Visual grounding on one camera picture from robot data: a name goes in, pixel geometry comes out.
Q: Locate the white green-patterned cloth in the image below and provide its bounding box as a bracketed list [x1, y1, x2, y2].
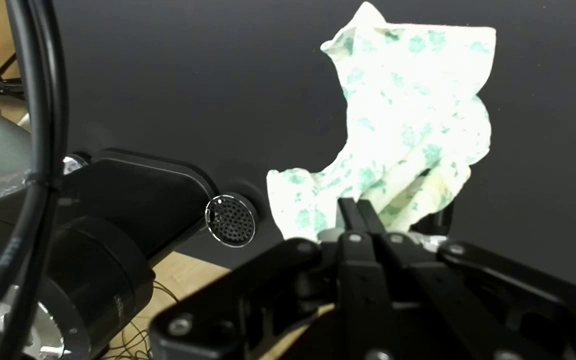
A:
[264, 0, 498, 244]

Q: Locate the small round black object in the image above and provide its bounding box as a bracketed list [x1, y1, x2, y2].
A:
[202, 192, 261, 250]

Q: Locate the black camera cable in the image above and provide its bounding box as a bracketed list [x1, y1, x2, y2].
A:
[0, 0, 72, 360]

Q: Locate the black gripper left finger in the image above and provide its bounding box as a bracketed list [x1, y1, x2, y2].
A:
[150, 195, 385, 360]

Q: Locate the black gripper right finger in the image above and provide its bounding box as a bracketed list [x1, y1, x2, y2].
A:
[357, 197, 576, 360]

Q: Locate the black tall appliance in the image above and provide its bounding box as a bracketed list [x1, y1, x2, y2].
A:
[0, 148, 220, 360]

